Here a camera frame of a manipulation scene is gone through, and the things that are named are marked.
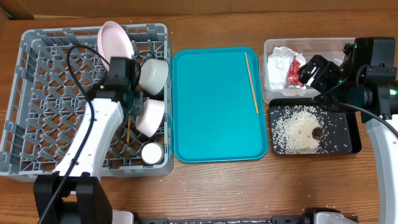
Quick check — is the pink bowl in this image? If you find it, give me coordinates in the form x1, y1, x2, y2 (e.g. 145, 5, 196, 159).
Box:
136, 99, 165, 138

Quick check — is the wooden chopstick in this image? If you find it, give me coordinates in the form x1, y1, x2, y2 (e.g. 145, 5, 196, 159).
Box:
126, 119, 131, 143
244, 52, 259, 114

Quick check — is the grey-green bowl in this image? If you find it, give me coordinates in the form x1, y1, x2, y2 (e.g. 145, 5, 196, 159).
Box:
139, 58, 169, 95

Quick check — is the red snack wrapper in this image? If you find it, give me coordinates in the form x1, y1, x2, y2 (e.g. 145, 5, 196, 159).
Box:
285, 56, 304, 88

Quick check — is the white napkin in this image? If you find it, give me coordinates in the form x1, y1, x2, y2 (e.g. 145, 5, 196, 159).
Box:
267, 47, 306, 90

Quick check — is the brown food scrap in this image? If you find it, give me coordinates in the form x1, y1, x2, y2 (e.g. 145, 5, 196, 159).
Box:
312, 127, 324, 140

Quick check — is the white cup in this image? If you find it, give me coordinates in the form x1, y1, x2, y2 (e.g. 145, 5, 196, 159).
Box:
141, 142, 164, 165

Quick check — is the white round plate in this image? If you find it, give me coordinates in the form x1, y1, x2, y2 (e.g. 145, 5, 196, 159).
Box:
97, 21, 134, 71

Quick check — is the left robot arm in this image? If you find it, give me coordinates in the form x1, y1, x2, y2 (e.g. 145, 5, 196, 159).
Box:
34, 57, 141, 223

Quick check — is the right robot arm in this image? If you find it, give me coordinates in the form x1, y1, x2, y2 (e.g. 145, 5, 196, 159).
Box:
298, 37, 397, 223

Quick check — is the grey dishwasher rack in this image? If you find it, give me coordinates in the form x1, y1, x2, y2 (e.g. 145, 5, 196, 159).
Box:
1, 26, 174, 182

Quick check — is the clear plastic bin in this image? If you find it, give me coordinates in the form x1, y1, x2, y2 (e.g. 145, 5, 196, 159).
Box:
259, 37, 354, 103

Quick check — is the black tray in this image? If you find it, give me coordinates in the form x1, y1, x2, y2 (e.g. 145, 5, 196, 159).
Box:
269, 98, 362, 155

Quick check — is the spilled rice pile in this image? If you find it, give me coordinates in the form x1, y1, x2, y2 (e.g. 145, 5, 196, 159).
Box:
270, 105, 341, 155

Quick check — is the teal serving tray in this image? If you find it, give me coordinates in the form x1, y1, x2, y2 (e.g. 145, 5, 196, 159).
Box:
172, 47, 269, 163

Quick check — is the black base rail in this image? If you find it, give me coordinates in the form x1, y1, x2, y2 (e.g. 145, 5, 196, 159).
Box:
134, 215, 310, 224

